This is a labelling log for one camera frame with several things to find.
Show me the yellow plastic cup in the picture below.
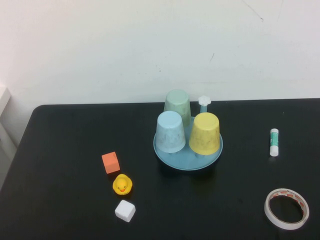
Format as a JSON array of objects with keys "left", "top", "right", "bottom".
[{"left": 188, "top": 112, "right": 222, "bottom": 156}]

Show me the light blue plastic cup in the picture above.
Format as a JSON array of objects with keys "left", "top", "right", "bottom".
[{"left": 155, "top": 111, "right": 187, "bottom": 153}]

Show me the pale green plastic cup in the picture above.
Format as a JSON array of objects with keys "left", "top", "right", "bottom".
[{"left": 163, "top": 89, "right": 192, "bottom": 128}]

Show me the blue cup stand with pegs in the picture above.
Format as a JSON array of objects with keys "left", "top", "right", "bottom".
[{"left": 152, "top": 95, "right": 224, "bottom": 172}]

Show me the orange cube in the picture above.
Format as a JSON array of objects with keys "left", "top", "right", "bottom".
[{"left": 101, "top": 151, "right": 121, "bottom": 175}]

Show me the yellow rubber duck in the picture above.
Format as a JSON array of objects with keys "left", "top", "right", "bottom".
[{"left": 112, "top": 173, "right": 134, "bottom": 196}]

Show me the white cube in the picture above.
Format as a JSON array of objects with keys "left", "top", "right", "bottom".
[{"left": 114, "top": 199, "right": 137, "bottom": 224}]

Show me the white green glue stick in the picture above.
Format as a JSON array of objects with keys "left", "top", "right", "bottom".
[{"left": 269, "top": 128, "right": 280, "bottom": 158}]

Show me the white double-sided tape roll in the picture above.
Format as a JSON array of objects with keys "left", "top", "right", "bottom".
[{"left": 264, "top": 188, "right": 310, "bottom": 231}]

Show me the white furniture panel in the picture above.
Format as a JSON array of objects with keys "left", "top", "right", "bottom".
[{"left": 0, "top": 83, "right": 19, "bottom": 193}]

